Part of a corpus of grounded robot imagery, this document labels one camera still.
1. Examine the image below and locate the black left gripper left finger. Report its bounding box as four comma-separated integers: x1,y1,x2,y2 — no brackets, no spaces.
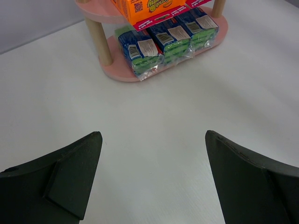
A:
0,132,102,224

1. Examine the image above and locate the pink three-tier shelf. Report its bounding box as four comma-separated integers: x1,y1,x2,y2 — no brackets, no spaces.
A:
75,0,228,83

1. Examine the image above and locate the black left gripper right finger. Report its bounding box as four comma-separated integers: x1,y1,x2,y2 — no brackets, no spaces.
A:
205,130,299,224

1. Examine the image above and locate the pink orange sponge pack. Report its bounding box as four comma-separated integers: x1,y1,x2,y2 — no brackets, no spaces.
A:
112,0,189,31
185,0,211,9

